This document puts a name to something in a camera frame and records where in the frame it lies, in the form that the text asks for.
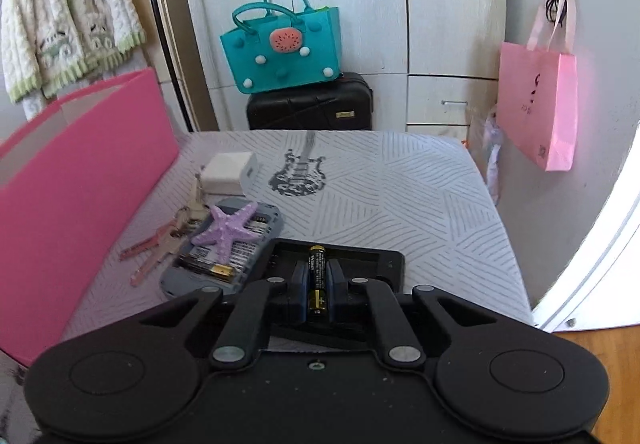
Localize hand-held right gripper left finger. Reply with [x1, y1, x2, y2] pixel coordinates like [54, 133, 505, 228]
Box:
[140, 261, 308, 370]

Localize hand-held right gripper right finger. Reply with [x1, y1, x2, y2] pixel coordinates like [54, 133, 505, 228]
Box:
[327, 261, 496, 370]

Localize black and gold AA battery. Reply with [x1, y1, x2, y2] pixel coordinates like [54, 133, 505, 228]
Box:
[180, 259, 236, 281]
[307, 245, 329, 321]

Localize black tray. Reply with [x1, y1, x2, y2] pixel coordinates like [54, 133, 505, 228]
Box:
[267, 239, 405, 350]

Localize white charger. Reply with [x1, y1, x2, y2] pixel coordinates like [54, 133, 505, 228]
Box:
[200, 151, 262, 195]

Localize pink cardboard box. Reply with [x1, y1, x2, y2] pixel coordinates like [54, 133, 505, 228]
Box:
[0, 68, 181, 367]

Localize grey patterned table cloth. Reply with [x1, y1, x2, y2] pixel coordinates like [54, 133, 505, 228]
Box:
[60, 130, 533, 355]

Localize purple starfish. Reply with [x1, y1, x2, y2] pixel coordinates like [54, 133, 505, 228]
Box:
[191, 202, 259, 269]

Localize grey battery case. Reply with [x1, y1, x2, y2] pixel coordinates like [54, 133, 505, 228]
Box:
[160, 197, 286, 297]

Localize key bunch with pink keys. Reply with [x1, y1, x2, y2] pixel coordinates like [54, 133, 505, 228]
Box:
[119, 176, 208, 287]

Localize black suitcase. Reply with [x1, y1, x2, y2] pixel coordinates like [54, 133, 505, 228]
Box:
[246, 71, 375, 132]

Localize clear plastic bag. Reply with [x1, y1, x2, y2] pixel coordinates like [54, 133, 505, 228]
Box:
[467, 106, 503, 205]

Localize teal handbag with pompoms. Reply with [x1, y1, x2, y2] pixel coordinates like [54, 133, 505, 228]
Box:
[220, 0, 343, 95]

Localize dark metal clothes rack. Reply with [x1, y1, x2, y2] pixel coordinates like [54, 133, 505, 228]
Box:
[137, 0, 201, 132]

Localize pink paper bag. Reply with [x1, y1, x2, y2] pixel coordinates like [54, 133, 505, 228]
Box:
[496, 0, 580, 172]

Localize white door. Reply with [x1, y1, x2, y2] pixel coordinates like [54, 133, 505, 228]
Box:
[530, 114, 640, 332]

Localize white patterned pyjama trousers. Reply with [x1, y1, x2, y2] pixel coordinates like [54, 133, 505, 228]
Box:
[20, 74, 66, 121]

